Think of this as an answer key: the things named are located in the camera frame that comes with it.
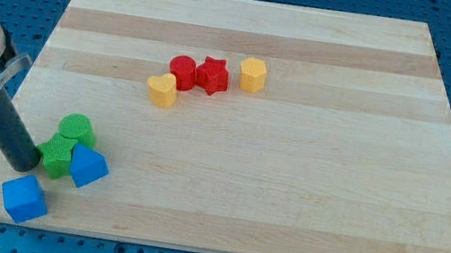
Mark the blue triangular block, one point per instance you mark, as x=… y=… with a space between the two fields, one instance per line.
x=87 y=166

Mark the blue cube block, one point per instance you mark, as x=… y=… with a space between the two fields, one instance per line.
x=24 y=199

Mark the green cylinder block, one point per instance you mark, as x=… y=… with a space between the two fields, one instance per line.
x=78 y=127

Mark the red star block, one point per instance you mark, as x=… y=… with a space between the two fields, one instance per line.
x=212 y=75

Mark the yellow hexagon block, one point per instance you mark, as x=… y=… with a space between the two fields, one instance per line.
x=252 y=74

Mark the wooden board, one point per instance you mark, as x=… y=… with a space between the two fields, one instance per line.
x=347 y=148

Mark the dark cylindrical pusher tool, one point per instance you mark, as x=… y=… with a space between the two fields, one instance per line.
x=15 y=141

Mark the green star block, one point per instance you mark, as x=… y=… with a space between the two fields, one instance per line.
x=56 y=155

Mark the yellow heart block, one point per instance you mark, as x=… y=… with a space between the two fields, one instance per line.
x=162 y=90

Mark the red cylinder block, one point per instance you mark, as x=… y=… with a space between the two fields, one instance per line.
x=184 y=69

